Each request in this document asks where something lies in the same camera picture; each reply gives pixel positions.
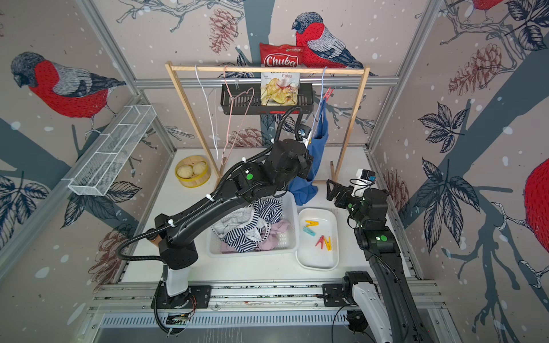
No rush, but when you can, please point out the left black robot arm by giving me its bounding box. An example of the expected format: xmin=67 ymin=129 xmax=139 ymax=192
xmin=116 ymin=106 xmax=313 ymax=297

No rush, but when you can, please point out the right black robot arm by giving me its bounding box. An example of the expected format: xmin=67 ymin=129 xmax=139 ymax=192
xmin=327 ymin=180 xmax=433 ymax=342

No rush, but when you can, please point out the white plastic tray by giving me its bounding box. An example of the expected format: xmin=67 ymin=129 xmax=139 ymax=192
xmin=296 ymin=208 xmax=340 ymax=271

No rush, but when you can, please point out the white wire mesh shelf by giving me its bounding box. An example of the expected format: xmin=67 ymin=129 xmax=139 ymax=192
xmin=68 ymin=104 xmax=157 ymax=197

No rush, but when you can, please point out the blue tank top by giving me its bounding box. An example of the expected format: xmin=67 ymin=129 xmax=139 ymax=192
xmin=289 ymin=104 xmax=329 ymax=206

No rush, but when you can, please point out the yellow steamer with buns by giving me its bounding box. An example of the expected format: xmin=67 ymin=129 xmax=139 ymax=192
xmin=174 ymin=155 xmax=211 ymax=188

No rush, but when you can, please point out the black wall basket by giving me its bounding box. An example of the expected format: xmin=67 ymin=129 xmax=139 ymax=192
xmin=220 ymin=84 xmax=315 ymax=116

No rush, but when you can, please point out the pink tank top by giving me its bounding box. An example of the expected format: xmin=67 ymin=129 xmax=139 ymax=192
xmin=220 ymin=220 xmax=290 ymax=254

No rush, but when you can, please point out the pink wire hanger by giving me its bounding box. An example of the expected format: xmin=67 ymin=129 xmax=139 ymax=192
xmin=222 ymin=67 xmax=255 ymax=166

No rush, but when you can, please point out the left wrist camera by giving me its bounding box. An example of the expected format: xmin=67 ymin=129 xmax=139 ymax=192
xmin=298 ymin=125 xmax=312 ymax=146

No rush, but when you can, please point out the red clothespin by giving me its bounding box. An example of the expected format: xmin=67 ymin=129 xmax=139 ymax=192
xmin=323 ymin=87 xmax=334 ymax=101
xmin=315 ymin=235 xmax=325 ymax=250

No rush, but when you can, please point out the white wire hanger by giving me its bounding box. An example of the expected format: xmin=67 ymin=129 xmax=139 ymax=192
xmin=194 ymin=65 xmax=219 ymax=160

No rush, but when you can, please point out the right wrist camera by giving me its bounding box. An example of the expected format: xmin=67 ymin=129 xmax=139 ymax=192
xmin=352 ymin=169 xmax=377 ymax=189

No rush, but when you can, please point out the wooden clothes rack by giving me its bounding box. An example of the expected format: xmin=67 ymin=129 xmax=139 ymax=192
xmin=165 ymin=61 xmax=371 ymax=181

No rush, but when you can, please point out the red chips bag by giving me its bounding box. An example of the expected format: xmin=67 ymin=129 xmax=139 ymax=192
xmin=259 ymin=42 xmax=306 ymax=115

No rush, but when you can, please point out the white perforated basket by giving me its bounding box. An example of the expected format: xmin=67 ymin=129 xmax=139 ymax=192
xmin=207 ymin=194 xmax=299 ymax=258

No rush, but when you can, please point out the striped tank top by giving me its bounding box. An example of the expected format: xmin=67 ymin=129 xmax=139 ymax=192
xmin=210 ymin=197 xmax=283 ymax=253

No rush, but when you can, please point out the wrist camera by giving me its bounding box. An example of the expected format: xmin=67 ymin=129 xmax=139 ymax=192
xmin=352 ymin=169 xmax=377 ymax=189
xmin=298 ymin=125 xmax=312 ymax=146

